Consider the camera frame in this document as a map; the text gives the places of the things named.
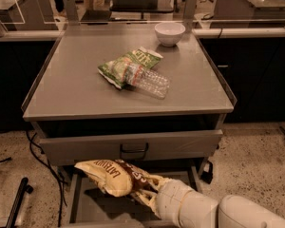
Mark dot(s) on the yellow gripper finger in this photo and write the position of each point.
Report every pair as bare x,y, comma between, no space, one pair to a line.
148,198
156,181

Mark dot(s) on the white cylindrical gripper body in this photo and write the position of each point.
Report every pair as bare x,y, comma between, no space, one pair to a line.
168,198

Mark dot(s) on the brown chip bag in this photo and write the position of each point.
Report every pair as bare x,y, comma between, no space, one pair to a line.
117,178

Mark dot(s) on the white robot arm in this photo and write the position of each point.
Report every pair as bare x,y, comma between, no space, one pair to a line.
232,211

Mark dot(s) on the grey top drawer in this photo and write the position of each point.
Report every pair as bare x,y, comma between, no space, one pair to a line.
132,147

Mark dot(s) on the grey open middle drawer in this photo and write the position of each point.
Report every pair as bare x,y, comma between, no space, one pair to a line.
89,207

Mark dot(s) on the grey drawer cabinet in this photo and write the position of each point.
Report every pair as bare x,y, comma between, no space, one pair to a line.
112,92

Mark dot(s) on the green chip bag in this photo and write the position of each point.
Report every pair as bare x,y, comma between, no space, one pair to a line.
116,70

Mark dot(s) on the clear plastic water bottle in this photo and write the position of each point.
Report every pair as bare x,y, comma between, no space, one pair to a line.
147,80

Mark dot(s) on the black bar on floor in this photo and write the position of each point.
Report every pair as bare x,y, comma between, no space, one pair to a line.
24,188

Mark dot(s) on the white bowl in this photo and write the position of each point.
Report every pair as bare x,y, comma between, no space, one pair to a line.
169,33

